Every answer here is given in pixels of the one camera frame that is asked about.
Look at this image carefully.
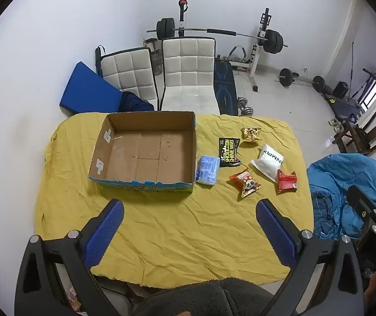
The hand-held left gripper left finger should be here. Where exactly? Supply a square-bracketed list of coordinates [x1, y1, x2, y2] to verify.
[15, 198, 125, 316]

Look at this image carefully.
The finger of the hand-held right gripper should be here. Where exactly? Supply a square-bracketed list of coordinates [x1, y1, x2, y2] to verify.
[348, 185, 376, 218]

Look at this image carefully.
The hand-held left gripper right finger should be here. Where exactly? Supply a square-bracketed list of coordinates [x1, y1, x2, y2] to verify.
[256, 198, 364, 316]

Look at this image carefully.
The red snack packet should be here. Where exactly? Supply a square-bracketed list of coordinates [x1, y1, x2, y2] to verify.
[277, 169, 299, 194]

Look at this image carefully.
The orange panda snack packet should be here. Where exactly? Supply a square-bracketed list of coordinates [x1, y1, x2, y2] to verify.
[229, 169, 261, 199]

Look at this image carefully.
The white zip pouch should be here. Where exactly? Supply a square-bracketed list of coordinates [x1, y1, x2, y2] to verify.
[250, 144, 285, 182]

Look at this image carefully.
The cardboard box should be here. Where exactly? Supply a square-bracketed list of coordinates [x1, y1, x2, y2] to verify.
[88, 111, 198, 198]

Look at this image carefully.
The black wipes packet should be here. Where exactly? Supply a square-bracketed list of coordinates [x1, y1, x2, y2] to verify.
[218, 137, 243, 168]

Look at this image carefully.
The blue tissue pack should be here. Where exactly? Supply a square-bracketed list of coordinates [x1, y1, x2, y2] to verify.
[195, 155, 221, 186]

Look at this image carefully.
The yellow panda snack packet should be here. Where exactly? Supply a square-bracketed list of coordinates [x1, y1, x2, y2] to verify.
[240, 127, 263, 144]

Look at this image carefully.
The blue blanket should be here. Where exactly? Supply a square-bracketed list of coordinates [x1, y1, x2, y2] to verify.
[306, 153, 376, 241]

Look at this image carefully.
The red printed packet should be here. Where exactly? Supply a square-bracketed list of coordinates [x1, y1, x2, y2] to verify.
[65, 286, 82, 313]

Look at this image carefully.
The yellow tablecloth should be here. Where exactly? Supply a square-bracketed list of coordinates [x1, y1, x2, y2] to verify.
[35, 112, 314, 287]

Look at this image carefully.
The person's grey fleece clothing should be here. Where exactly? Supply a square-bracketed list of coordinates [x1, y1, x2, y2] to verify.
[132, 278, 274, 316]

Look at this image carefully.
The dark exercise bench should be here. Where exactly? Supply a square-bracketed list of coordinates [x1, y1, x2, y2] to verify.
[326, 94, 366, 119]

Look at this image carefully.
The black speaker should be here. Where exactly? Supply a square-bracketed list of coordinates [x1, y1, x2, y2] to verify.
[333, 81, 350, 99]

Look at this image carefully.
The chrome dumbbell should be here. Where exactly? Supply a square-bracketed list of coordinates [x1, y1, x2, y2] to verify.
[237, 97, 255, 116]

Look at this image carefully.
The dark blue garment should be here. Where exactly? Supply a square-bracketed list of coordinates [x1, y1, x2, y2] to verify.
[119, 91, 155, 112]

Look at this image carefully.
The blue foam mat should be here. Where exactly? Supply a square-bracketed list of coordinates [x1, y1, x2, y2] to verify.
[59, 61, 124, 116]

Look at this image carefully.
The small barbell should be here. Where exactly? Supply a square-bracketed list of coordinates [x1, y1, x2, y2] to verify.
[276, 68, 327, 93]

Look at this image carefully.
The black and blue bench pad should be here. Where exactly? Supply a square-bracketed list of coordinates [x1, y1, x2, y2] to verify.
[213, 60, 239, 116]

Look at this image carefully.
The white padded chair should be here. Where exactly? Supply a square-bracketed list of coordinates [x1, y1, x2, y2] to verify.
[100, 47, 159, 111]
[160, 37, 219, 116]

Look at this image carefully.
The white barbell rack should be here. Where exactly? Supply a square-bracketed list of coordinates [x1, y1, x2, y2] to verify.
[175, 0, 272, 93]

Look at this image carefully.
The clear water jug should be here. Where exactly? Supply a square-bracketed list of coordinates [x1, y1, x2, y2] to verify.
[151, 49, 164, 76]

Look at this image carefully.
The barbell with black plates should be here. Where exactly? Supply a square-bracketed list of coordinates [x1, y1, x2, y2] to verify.
[147, 17, 289, 55]

